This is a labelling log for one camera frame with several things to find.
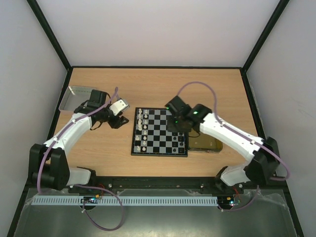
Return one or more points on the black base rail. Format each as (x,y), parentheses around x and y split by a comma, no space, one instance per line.
(202,185)

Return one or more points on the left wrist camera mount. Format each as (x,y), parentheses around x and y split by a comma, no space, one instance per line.
(119,106)

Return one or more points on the black frame enclosure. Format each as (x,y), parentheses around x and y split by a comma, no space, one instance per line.
(281,5)

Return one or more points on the white slotted cable duct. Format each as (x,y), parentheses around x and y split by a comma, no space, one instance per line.
(126,201)

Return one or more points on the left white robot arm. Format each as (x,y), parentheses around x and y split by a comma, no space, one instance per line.
(48,165)

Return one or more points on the black magnetic chess board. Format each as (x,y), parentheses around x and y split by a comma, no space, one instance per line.
(160,142)

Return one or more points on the silver metal tray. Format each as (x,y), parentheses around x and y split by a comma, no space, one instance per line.
(73,97)

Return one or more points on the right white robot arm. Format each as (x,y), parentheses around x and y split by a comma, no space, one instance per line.
(259,154)

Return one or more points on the gold metal tin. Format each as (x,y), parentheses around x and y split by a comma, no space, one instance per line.
(199,142)

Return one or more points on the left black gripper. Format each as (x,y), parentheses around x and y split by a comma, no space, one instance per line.
(117,123)

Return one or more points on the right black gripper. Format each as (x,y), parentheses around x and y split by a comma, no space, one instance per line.
(179,124)

